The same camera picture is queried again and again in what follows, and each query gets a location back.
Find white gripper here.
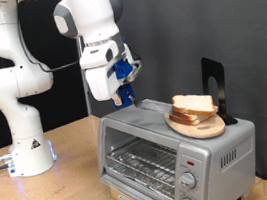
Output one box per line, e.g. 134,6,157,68
81,43,142,111

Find black spatula with blue block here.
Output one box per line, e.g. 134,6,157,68
110,77,174,123

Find white bread slice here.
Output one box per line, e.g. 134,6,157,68
168,108,212,130
169,102,221,126
169,89,218,122

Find silver toaster oven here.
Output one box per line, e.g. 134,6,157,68
88,83,267,200

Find vertical metal pole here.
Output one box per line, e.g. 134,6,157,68
75,36,94,117

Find round wooden cutting board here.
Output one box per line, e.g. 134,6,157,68
162,100,228,145

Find black metal bookend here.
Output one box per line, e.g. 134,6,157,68
197,53,239,129

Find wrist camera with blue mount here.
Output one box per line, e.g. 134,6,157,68
112,50,145,85

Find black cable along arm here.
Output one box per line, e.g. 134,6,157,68
13,0,82,78

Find metal wire oven rack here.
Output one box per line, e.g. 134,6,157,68
103,132,184,200

